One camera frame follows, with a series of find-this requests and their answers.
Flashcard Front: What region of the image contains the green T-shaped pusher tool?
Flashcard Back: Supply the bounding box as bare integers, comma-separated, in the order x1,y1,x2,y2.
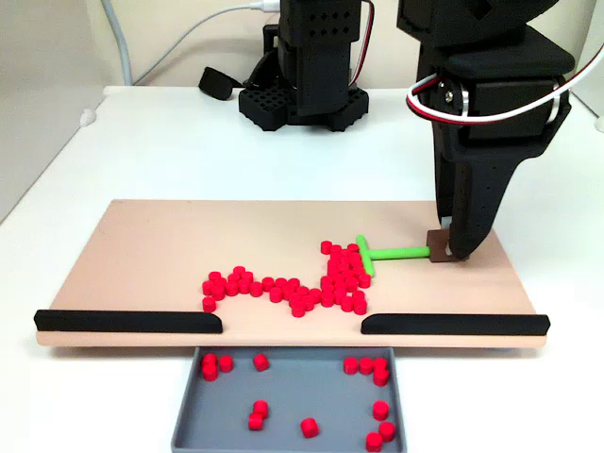
354,229,457,277

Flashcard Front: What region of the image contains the grey plastic tray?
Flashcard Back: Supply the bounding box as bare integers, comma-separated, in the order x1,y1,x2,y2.
170,345,408,453

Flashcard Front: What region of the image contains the peach wooden board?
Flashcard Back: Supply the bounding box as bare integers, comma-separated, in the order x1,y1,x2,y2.
35,198,551,353

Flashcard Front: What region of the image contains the red white black servo cable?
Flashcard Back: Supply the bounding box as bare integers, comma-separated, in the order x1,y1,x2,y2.
350,0,378,89
406,44,604,125

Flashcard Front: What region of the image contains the black rail strip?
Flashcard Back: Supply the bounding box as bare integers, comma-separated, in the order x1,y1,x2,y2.
33,309,224,335
361,312,551,337

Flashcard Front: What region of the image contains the thin white USB cable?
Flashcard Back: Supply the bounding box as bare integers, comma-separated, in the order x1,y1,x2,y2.
133,0,283,87

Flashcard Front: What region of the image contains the thick pale grey cable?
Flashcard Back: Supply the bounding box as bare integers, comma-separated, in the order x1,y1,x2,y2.
100,0,134,87

